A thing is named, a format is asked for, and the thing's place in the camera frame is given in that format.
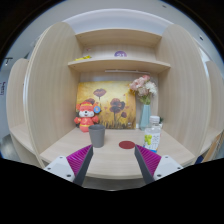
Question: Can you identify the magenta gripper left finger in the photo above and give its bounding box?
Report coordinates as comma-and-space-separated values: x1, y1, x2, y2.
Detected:
66, 145, 93, 186

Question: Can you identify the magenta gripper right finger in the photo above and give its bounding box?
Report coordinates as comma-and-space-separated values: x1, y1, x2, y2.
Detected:
134, 145, 161, 184

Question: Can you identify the clear plastic water bottle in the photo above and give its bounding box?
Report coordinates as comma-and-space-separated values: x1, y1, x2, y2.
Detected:
143, 116, 161, 152

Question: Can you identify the red round coaster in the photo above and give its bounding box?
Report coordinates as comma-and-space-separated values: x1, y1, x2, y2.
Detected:
119, 141, 135, 149

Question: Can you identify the grey plastic cup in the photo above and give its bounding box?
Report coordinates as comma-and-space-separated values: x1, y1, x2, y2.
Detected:
89, 124, 105, 148

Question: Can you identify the light blue vase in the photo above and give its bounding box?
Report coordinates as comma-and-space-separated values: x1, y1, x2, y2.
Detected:
139, 105, 151, 130

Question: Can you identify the small potted succulent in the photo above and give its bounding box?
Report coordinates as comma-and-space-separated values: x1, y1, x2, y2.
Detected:
159, 117, 164, 129

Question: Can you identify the red plush tiger toy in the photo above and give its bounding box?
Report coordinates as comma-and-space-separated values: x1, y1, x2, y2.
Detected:
74, 101, 100, 132

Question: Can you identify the yellow flower painting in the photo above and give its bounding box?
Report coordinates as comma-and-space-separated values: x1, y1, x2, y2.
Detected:
76, 81, 136, 129

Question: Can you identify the pink white flower bouquet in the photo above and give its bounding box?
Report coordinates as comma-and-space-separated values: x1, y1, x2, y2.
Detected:
129, 75, 157, 105

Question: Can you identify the wooden desk shelf unit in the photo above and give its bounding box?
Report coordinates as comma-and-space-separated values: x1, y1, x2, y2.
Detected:
5, 21, 224, 181

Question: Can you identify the yellow object on shelf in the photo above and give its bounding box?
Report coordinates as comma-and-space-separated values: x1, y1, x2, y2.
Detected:
74, 55, 92, 61

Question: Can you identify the purple object on shelf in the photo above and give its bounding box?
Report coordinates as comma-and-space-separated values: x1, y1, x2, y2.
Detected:
114, 51, 127, 57

